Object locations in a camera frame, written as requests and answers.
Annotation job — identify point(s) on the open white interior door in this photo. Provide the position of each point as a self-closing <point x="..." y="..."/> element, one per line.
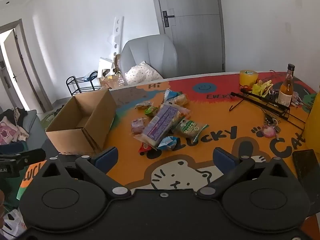
<point x="17" y="62"/>

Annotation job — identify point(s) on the green floor mat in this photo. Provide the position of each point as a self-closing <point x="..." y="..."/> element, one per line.
<point x="48" y="118"/>

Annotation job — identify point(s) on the dotted white pillow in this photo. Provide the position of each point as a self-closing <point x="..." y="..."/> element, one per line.
<point x="141" y="73"/>

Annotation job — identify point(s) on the grey door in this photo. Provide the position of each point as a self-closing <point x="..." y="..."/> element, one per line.
<point x="190" y="30"/>

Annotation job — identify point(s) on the glass bottle amber liquid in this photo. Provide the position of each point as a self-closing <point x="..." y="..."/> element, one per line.
<point x="286" y="92"/>

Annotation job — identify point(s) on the green white snack packet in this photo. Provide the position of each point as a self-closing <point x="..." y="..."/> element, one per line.
<point x="191" y="128"/>

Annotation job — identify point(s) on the blue white snack packet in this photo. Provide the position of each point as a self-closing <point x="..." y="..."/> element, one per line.
<point x="167" y="143"/>

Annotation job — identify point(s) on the clear orange snack packet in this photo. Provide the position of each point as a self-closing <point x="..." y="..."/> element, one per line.
<point x="185" y="113"/>

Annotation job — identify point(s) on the yellow tape roll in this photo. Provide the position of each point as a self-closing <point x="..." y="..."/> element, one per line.
<point x="248" y="78"/>

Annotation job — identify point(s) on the white board with holes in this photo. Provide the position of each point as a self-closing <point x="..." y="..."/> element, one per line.
<point x="117" y="30"/>

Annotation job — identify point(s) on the biscuit packet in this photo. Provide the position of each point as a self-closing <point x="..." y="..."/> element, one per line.
<point x="181" y="100"/>

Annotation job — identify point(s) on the red snack packet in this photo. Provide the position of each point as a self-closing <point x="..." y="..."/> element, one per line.
<point x="144" y="148"/>

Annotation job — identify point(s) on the grey sofa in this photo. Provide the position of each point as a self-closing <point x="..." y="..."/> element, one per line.
<point x="35" y="125"/>

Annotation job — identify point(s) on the pink bear bag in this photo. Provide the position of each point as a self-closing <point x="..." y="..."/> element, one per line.
<point x="6" y="132"/>

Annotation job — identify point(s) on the white plastic bag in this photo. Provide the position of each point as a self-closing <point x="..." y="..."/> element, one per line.
<point x="11" y="223"/>

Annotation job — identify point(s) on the grey chair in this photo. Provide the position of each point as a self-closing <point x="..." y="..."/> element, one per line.
<point x="150" y="52"/>

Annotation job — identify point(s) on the blue white bag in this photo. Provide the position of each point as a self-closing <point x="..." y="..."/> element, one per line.
<point x="90" y="75"/>

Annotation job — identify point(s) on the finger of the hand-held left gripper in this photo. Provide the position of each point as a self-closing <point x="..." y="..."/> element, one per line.
<point x="35" y="155"/>

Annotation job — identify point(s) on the black phone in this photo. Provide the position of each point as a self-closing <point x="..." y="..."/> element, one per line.
<point x="303" y="166"/>

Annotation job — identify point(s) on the small brown cake packet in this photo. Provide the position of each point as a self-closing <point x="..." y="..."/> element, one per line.
<point x="143" y="105"/>

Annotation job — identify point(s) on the black shoe rack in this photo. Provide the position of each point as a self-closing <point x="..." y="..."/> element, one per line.
<point x="82" y="79"/>

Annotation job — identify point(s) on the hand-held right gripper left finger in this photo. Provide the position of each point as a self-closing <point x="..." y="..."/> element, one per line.
<point x="107" y="156"/>

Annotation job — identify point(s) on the large purple snack packet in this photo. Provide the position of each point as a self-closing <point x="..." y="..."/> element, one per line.
<point x="160" y="120"/>

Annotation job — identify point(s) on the brown cardboard box of clutter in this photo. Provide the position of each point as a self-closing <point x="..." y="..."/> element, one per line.
<point x="110" y="81"/>

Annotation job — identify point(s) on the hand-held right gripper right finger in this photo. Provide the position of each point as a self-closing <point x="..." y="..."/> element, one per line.
<point x="223" y="157"/>

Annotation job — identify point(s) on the yellow plastic toy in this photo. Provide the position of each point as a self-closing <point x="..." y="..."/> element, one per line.
<point x="258" y="88"/>

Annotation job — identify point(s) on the pile of clothes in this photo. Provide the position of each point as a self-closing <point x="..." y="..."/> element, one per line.
<point x="12" y="113"/>

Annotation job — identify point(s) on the bright green snack packet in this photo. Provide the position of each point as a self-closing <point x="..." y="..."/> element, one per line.
<point x="152" y="110"/>

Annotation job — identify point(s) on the small purple mochi packet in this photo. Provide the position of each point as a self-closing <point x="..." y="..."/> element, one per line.
<point x="138" y="126"/>

